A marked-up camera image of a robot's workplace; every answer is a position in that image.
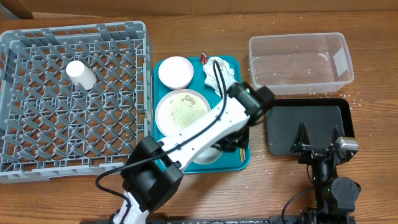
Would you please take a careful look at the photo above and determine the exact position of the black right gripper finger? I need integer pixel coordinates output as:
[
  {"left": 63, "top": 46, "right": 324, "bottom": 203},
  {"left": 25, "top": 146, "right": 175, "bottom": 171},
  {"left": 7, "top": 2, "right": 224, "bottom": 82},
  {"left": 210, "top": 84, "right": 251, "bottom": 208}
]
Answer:
[
  {"left": 331, "top": 125, "right": 343, "bottom": 146},
  {"left": 290, "top": 122, "right": 310, "bottom": 152}
]

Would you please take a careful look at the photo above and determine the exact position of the grey metal bowl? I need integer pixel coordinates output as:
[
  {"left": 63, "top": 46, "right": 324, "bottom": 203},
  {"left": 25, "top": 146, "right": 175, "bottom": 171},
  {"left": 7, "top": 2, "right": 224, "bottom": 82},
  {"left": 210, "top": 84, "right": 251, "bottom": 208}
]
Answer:
[{"left": 193, "top": 147, "right": 223, "bottom": 165}]

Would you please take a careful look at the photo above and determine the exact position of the white napkin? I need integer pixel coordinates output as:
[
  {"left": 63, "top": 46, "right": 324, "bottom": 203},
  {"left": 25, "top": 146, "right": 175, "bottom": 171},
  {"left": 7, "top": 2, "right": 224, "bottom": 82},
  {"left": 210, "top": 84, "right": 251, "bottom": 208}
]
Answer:
[{"left": 203, "top": 57, "right": 238, "bottom": 96}]

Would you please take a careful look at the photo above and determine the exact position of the white plate with rice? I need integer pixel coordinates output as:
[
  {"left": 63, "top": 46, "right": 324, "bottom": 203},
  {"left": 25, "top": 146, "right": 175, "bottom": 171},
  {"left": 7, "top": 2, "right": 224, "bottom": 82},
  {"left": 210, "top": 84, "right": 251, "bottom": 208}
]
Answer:
[{"left": 155, "top": 89, "right": 211, "bottom": 136}]

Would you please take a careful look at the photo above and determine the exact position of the red snack wrapper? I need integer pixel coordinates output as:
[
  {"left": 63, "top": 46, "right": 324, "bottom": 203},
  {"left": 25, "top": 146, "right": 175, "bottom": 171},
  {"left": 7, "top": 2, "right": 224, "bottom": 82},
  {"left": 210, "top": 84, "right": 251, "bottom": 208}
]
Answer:
[{"left": 200, "top": 53, "right": 208, "bottom": 65}]

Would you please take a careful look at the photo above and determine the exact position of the small pink plate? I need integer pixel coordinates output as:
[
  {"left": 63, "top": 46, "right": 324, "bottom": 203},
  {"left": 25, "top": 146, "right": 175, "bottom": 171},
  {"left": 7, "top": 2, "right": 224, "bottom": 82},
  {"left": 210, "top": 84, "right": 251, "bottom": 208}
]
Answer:
[{"left": 158, "top": 56, "right": 194, "bottom": 90}]

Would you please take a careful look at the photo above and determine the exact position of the white plastic cup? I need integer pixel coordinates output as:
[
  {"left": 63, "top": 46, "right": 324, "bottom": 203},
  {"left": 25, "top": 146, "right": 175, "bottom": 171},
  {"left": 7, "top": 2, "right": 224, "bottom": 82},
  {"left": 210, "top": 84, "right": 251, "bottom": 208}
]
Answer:
[{"left": 66, "top": 60, "right": 96, "bottom": 90}]

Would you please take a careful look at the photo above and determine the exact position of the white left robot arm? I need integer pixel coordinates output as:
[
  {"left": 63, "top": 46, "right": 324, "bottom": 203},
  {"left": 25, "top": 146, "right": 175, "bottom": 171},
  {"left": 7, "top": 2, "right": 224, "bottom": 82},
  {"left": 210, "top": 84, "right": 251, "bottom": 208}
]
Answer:
[{"left": 109, "top": 83, "right": 275, "bottom": 223}]

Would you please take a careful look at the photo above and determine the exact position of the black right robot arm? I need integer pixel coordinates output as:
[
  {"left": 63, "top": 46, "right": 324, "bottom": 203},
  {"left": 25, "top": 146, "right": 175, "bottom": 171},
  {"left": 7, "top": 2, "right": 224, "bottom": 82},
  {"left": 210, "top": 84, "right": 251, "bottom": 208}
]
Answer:
[{"left": 281, "top": 123, "right": 361, "bottom": 224}]

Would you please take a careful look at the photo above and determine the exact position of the grey dishwasher rack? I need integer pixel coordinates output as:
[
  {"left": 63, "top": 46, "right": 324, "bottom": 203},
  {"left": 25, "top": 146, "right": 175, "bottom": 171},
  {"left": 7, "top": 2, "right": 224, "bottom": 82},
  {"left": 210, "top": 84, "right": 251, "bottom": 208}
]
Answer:
[{"left": 1, "top": 21, "right": 154, "bottom": 184}]

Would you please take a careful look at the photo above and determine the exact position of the black tray bin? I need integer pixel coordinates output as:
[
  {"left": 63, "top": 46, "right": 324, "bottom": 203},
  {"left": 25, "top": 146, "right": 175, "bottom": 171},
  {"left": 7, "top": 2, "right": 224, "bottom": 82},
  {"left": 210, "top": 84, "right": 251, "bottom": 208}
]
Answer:
[{"left": 266, "top": 98, "right": 354, "bottom": 156}]

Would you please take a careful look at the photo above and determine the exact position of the teal plastic tray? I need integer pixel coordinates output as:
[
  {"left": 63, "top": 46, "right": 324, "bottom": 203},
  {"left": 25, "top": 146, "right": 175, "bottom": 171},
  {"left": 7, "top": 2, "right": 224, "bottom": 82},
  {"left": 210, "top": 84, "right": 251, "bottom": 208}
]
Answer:
[{"left": 153, "top": 55, "right": 252, "bottom": 174}]

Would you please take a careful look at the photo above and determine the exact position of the clear plastic bin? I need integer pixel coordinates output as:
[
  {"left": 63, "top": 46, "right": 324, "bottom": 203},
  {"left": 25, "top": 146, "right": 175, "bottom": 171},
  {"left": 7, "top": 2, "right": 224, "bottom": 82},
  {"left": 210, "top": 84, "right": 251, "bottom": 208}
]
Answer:
[{"left": 249, "top": 32, "right": 354, "bottom": 95}]

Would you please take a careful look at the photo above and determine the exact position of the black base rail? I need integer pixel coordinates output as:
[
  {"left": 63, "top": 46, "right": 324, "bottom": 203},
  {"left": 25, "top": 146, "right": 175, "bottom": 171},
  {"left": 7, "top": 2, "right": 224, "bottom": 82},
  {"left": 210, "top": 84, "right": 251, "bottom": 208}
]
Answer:
[{"left": 146, "top": 215, "right": 315, "bottom": 224}]

